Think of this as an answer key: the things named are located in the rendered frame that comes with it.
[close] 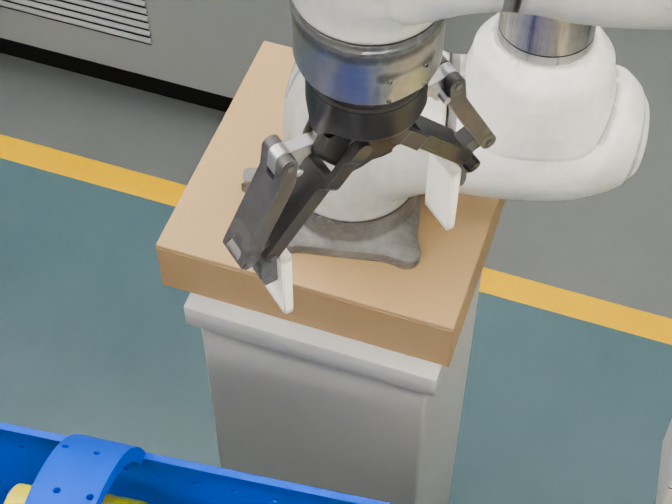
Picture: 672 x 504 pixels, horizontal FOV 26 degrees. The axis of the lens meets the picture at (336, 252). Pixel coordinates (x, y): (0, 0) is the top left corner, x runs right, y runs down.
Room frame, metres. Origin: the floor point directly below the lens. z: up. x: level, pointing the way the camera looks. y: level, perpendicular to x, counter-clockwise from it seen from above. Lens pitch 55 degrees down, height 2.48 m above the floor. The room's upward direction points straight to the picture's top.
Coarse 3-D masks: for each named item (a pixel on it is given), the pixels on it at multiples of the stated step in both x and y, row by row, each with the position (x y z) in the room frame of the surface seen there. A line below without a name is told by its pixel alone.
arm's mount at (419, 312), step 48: (288, 48) 1.31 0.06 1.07; (240, 96) 1.23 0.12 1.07; (240, 144) 1.14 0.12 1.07; (192, 192) 1.07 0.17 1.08; (240, 192) 1.07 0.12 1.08; (192, 240) 0.99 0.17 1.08; (432, 240) 1.00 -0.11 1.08; (480, 240) 1.00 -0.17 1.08; (192, 288) 0.97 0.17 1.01; (240, 288) 0.95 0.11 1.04; (336, 288) 0.92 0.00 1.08; (384, 288) 0.92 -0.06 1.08; (432, 288) 0.92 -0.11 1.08; (384, 336) 0.89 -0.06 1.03; (432, 336) 0.88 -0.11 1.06
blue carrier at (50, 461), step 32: (0, 448) 0.73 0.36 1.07; (32, 448) 0.72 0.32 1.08; (64, 448) 0.66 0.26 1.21; (96, 448) 0.66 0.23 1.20; (128, 448) 0.67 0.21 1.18; (0, 480) 0.71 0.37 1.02; (32, 480) 0.71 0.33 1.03; (64, 480) 0.61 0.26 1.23; (96, 480) 0.61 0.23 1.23; (128, 480) 0.69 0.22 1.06; (160, 480) 0.69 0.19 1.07; (192, 480) 0.68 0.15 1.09; (224, 480) 0.67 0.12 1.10; (256, 480) 0.66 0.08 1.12
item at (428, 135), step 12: (420, 120) 0.62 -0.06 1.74; (432, 120) 0.64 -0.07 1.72; (408, 132) 0.59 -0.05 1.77; (420, 132) 0.60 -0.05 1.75; (432, 132) 0.61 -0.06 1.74; (444, 132) 0.63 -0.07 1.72; (408, 144) 0.59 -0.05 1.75; (420, 144) 0.60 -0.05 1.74; (432, 144) 0.61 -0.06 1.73; (444, 144) 0.61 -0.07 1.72; (456, 144) 0.62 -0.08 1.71; (444, 156) 0.61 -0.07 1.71; (456, 156) 0.62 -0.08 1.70; (468, 156) 0.63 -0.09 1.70; (468, 168) 0.62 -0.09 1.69
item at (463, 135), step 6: (456, 132) 0.64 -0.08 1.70; (462, 132) 0.64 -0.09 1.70; (468, 132) 0.64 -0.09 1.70; (462, 138) 0.64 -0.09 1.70; (468, 138) 0.64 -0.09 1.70; (474, 138) 0.64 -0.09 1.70; (462, 144) 0.63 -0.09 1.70; (468, 144) 0.63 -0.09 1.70; (474, 144) 0.63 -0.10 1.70; (474, 150) 0.64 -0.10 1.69; (462, 168) 0.63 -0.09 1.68; (462, 174) 0.63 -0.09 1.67; (462, 180) 0.63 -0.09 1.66
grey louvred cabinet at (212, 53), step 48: (0, 0) 2.23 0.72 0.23; (48, 0) 2.19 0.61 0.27; (96, 0) 2.15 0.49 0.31; (144, 0) 2.12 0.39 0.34; (192, 0) 2.09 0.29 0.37; (240, 0) 2.05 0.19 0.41; (288, 0) 2.02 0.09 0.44; (0, 48) 2.29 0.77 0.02; (48, 48) 2.21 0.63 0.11; (96, 48) 2.17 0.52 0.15; (144, 48) 2.13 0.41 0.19; (192, 48) 2.09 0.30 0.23; (240, 48) 2.06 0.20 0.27; (192, 96) 2.14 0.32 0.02
